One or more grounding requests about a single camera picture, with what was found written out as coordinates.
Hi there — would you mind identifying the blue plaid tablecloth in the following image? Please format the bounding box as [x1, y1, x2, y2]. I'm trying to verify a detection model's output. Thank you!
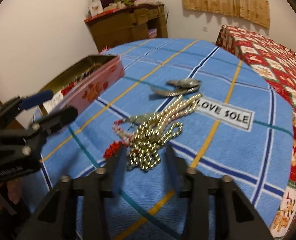
[29, 37, 295, 240]

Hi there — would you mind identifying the white printed box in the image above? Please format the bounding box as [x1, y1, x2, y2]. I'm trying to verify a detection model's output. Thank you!
[87, 0, 104, 17]

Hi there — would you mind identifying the silver wristwatch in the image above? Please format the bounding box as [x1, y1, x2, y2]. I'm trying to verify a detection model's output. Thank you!
[151, 78, 201, 97]

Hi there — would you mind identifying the pearl bead necklace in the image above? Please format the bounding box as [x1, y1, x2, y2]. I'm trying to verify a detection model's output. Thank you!
[113, 93, 204, 172]

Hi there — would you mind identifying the brown wooden cabinet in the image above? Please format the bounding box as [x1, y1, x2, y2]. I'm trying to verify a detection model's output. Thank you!
[84, 3, 168, 51]

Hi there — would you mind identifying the bed with red quilt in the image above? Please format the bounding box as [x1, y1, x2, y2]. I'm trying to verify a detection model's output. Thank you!
[216, 24, 296, 239]

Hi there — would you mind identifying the pink metal tin box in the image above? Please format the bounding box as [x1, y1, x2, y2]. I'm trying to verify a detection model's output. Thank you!
[38, 54, 125, 116]

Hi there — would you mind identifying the red cord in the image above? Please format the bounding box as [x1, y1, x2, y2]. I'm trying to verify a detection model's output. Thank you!
[103, 141, 127, 160]

